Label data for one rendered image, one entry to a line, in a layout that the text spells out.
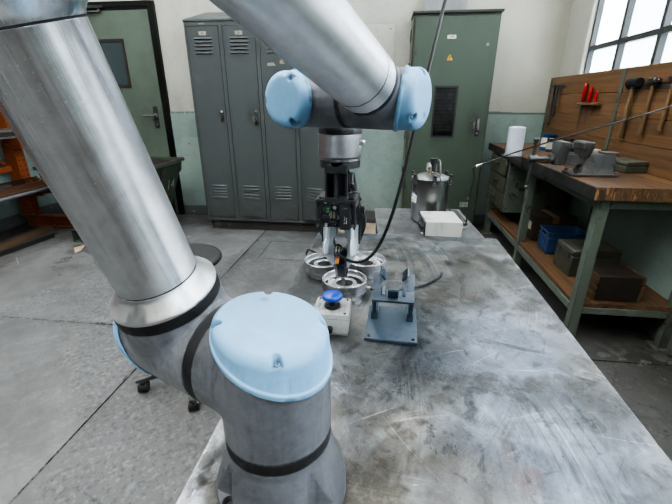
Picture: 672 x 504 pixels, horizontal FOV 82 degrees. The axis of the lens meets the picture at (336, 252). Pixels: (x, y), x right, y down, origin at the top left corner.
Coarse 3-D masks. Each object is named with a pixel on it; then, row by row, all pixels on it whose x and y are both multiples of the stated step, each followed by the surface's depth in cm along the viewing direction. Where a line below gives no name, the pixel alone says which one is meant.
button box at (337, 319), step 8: (320, 304) 77; (328, 304) 77; (336, 304) 77; (344, 304) 78; (320, 312) 75; (328, 312) 75; (336, 312) 75; (344, 312) 75; (328, 320) 74; (336, 320) 74; (344, 320) 74; (328, 328) 74; (336, 328) 75; (344, 328) 74
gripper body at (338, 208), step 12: (336, 168) 64; (348, 168) 65; (336, 180) 65; (348, 180) 69; (324, 192) 71; (336, 192) 65; (348, 192) 71; (324, 204) 68; (336, 204) 67; (348, 204) 66; (360, 204) 73; (324, 216) 68; (336, 216) 68; (348, 216) 67; (348, 228) 67
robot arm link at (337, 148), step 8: (320, 136) 65; (328, 136) 64; (336, 136) 63; (344, 136) 63; (352, 136) 64; (360, 136) 65; (320, 144) 65; (328, 144) 64; (336, 144) 64; (344, 144) 64; (352, 144) 64; (360, 144) 66; (320, 152) 66; (328, 152) 64; (336, 152) 64; (344, 152) 64; (352, 152) 65; (360, 152) 66; (328, 160) 66; (336, 160) 65; (344, 160) 65; (352, 160) 66
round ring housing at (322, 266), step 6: (318, 252) 105; (306, 258) 102; (312, 258) 104; (306, 264) 98; (318, 264) 102; (324, 264) 103; (330, 264) 103; (306, 270) 99; (312, 270) 97; (318, 270) 96; (324, 270) 96; (330, 270) 96; (312, 276) 99; (318, 276) 98
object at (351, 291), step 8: (328, 272) 93; (352, 272) 94; (360, 272) 93; (328, 280) 92; (336, 280) 91; (344, 280) 92; (352, 280) 91; (328, 288) 87; (336, 288) 86; (344, 288) 85; (352, 288) 85; (360, 288) 87; (344, 296) 86; (352, 296) 86; (360, 296) 89
